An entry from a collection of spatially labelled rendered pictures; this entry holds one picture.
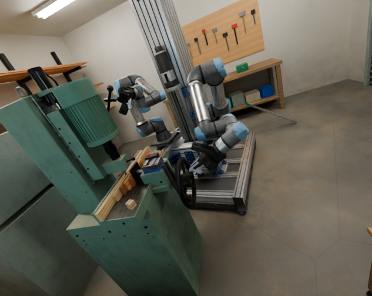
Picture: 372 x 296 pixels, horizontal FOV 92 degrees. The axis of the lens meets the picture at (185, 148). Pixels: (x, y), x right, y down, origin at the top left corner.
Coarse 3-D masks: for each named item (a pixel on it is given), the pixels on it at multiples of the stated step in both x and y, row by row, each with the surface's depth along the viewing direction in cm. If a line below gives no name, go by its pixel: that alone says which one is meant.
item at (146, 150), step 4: (148, 148) 141; (144, 152) 133; (148, 152) 139; (140, 156) 128; (144, 156) 132; (136, 160) 125; (120, 184) 103; (116, 192) 97; (120, 192) 99; (112, 196) 95; (116, 196) 95; (120, 196) 98; (116, 200) 96
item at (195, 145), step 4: (192, 144) 88; (196, 144) 88; (200, 144) 89; (204, 144) 90; (192, 148) 88; (196, 148) 87; (200, 148) 87; (204, 148) 87; (208, 148) 88; (212, 148) 89; (204, 152) 88; (208, 152) 87; (212, 152) 87
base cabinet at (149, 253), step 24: (168, 192) 120; (168, 216) 112; (96, 240) 109; (120, 240) 105; (144, 240) 101; (168, 240) 105; (192, 240) 139; (120, 264) 118; (144, 264) 114; (168, 264) 109; (192, 264) 128; (144, 288) 130; (168, 288) 125; (192, 288) 121
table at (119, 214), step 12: (168, 156) 134; (132, 192) 99; (144, 192) 95; (156, 192) 101; (120, 204) 93; (144, 204) 90; (108, 216) 88; (120, 216) 85; (132, 216) 82; (108, 228) 88
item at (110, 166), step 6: (120, 156) 104; (126, 156) 105; (108, 162) 103; (114, 162) 101; (120, 162) 100; (126, 162) 104; (108, 168) 104; (114, 168) 103; (120, 168) 103; (126, 168) 103
